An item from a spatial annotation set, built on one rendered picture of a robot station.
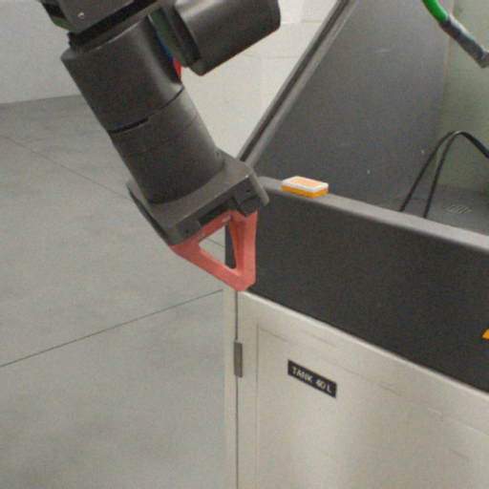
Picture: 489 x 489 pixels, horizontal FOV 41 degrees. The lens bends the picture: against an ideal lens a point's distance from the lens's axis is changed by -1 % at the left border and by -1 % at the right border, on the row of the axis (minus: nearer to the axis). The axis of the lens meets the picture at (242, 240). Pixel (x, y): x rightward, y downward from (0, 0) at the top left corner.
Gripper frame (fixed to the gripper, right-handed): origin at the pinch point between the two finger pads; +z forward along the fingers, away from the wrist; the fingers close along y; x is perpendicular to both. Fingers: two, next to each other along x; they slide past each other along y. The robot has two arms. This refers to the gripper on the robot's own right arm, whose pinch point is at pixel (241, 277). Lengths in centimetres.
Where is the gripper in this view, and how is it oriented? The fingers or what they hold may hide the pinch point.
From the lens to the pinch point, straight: 47.7
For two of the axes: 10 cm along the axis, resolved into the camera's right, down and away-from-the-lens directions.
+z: 4.1, 7.6, 5.0
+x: -8.2, 5.5, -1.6
